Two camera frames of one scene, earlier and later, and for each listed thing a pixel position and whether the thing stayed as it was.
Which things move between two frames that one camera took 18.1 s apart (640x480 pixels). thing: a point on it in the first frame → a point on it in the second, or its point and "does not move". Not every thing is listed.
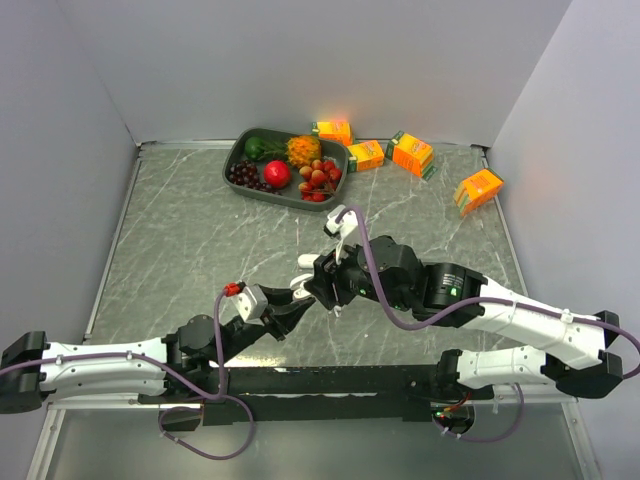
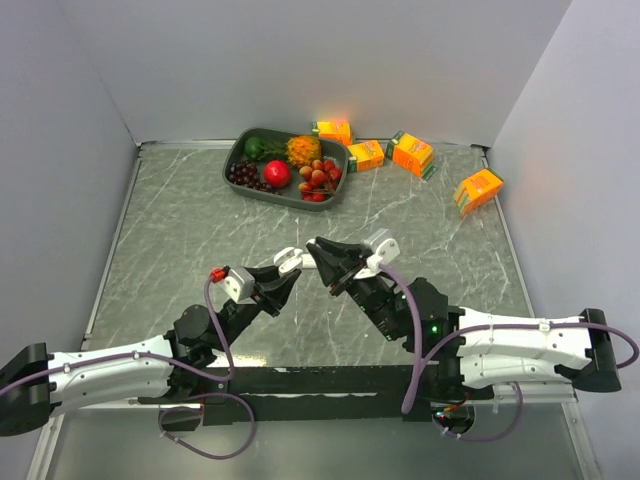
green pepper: [254, 149] does not move
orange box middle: [368, 155] does not move
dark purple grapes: [245, 173] does not move
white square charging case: [298, 284] → [289, 259]
